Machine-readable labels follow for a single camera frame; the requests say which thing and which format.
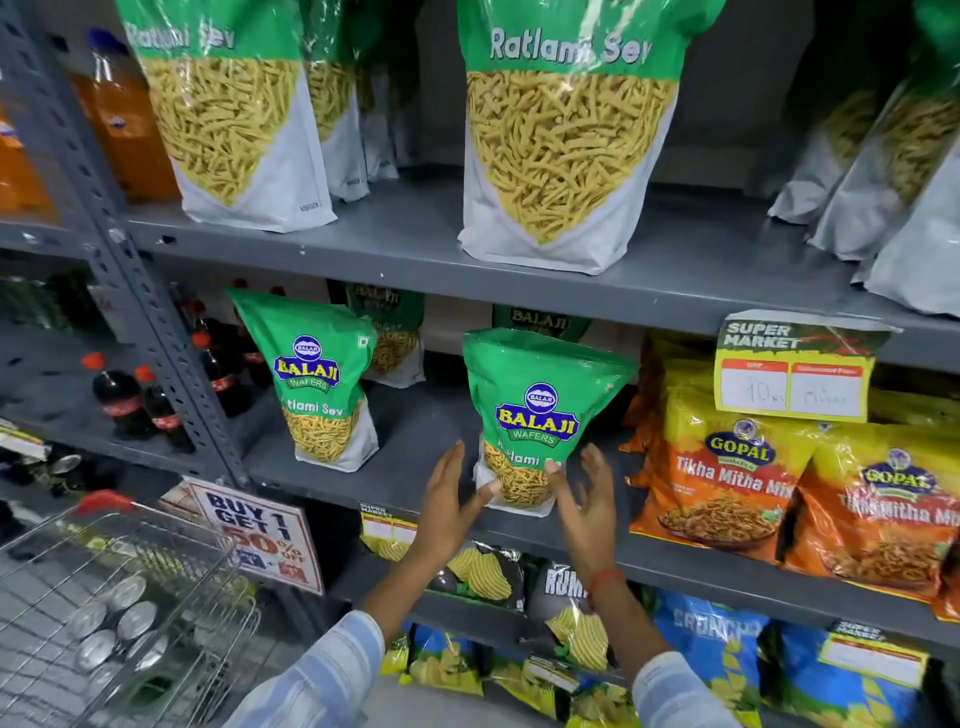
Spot white red promotion sign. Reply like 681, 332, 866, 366
182, 477, 326, 598

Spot large green white snack pouch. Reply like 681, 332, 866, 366
768, 0, 880, 226
298, 0, 371, 204
853, 146, 960, 318
356, 0, 423, 183
807, 0, 960, 263
456, 0, 728, 277
114, 0, 339, 234

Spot dark drink cans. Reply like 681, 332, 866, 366
41, 448, 102, 498

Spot person's left forearm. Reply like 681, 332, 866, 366
223, 551, 455, 728

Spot grey metal shelving rack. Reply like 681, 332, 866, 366
0, 0, 960, 728

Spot yellow orange snack packet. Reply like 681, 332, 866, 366
782, 422, 960, 606
619, 330, 719, 456
629, 385, 820, 565
932, 558, 960, 625

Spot person's right hand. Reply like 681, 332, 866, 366
543, 442, 624, 588

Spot black chips packet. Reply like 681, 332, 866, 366
426, 540, 527, 612
524, 561, 615, 674

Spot row of dark green bottles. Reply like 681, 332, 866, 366
0, 271, 108, 333

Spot person's left hand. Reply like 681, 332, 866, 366
411, 441, 502, 569

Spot group of dark cola bottles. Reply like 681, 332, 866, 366
80, 277, 288, 456

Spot orange soda bottle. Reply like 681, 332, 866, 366
0, 101, 55, 216
66, 27, 182, 204

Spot person's right forearm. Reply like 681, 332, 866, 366
588, 576, 744, 728

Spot blue chips packet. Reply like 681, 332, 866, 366
763, 621, 930, 728
407, 623, 486, 697
651, 588, 771, 728

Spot yellow green shelf price tag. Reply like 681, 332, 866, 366
713, 309, 900, 424
0, 420, 51, 463
357, 501, 420, 563
522, 657, 582, 694
816, 620, 931, 691

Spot yellow chips packet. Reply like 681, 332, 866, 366
564, 681, 640, 728
378, 632, 411, 678
486, 651, 580, 722

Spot wire shopping cart red handle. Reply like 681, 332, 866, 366
0, 489, 261, 728

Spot group of silver drink cans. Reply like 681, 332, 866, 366
63, 573, 172, 702

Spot small green snack pouch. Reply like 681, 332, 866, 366
225, 288, 381, 474
491, 304, 594, 345
462, 327, 639, 519
345, 282, 427, 390

